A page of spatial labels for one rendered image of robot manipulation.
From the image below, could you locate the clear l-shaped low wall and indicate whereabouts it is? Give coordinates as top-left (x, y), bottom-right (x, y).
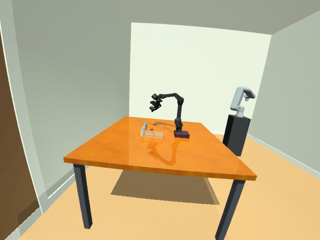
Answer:
top-left (140, 124), bottom-right (163, 139)

